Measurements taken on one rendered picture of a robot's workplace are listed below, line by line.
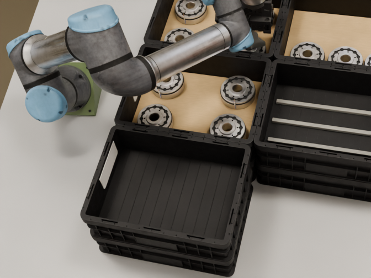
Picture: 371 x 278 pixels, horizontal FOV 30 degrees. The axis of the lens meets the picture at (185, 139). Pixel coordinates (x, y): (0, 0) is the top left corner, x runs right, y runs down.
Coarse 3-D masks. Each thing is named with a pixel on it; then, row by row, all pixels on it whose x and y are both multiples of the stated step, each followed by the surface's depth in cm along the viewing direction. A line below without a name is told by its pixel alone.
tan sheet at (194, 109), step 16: (192, 80) 212; (208, 80) 211; (224, 80) 211; (144, 96) 211; (192, 96) 209; (208, 96) 208; (256, 96) 206; (176, 112) 206; (192, 112) 206; (208, 112) 205; (224, 112) 204; (240, 112) 204; (176, 128) 203; (192, 128) 203; (208, 128) 202
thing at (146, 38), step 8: (160, 0) 218; (280, 8) 210; (152, 16) 215; (280, 16) 208; (152, 24) 213; (280, 24) 207; (144, 40) 210; (152, 40) 209; (272, 40) 204; (272, 48) 202; (264, 56) 201; (272, 56) 201
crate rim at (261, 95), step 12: (144, 48) 208; (156, 48) 208; (252, 60) 201; (264, 60) 200; (264, 72) 198; (264, 84) 196; (120, 108) 197; (252, 120) 190; (180, 132) 190; (192, 132) 190; (252, 132) 187; (252, 144) 187
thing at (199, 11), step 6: (180, 0) 226; (186, 0) 226; (198, 0) 225; (180, 6) 225; (198, 6) 224; (204, 6) 224; (180, 12) 224; (186, 12) 223; (192, 12) 223; (198, 12) 223; (186, 18) 222; (192, 18) 222
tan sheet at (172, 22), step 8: (176, 0) 231; (208, 8) 227; (208, 16) 225; (168, 24) 225; (176, 24) 225; (184, 24) 225; (200, 24) 224; (208, 24) 223; (272, 32) 218; (160, 40) 222; (264, 40) 217
